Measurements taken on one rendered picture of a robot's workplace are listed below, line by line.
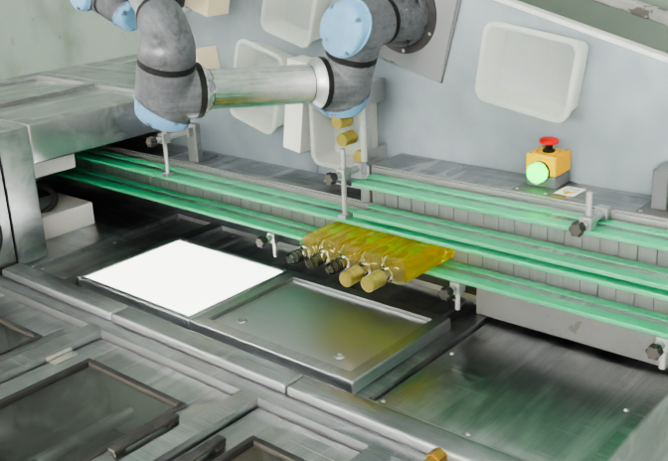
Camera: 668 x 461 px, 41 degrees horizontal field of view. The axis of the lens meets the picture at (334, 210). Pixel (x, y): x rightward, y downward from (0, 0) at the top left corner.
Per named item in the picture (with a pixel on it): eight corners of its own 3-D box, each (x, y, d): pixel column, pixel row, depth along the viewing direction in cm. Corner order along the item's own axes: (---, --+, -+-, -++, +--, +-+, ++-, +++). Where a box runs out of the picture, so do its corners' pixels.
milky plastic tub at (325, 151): (333, 156, 234) (311, 164, 228) (329, 71, 227) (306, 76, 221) (386, 166, 223) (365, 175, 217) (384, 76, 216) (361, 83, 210)
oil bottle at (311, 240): (355, 233, 220) (296, 261, 204) (354, 212, 218) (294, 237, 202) (373, 237, 216) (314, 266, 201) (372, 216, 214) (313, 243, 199)
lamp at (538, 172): (530, 180, 190) (523, 183, 188) (531, 159, 188) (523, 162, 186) (550, 183, 187) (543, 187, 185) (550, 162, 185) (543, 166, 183)
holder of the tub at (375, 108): (336, 175, 236) (316, 183, 231) (331, 72, 227) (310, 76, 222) (388, 186, 226) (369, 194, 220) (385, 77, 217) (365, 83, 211)
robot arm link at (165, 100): (388, 62, 197) (146, 74, 172) (374, 120, 205) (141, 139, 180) (363, 37, 205) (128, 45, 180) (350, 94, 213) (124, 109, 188)
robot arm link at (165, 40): (148, 19, 166) (94, -75, 201) (144, 73, 172) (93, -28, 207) (209, 19, 171) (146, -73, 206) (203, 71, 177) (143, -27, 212)
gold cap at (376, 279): (382, 289, 186) (369, 296, 183) (370, 277, 187) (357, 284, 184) (389, 278, 184) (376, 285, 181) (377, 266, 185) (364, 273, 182)
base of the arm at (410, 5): (383, -31, 205) (355, -25, 199) (435, -9, 198) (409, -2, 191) (372, 31, 214) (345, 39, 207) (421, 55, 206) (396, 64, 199)
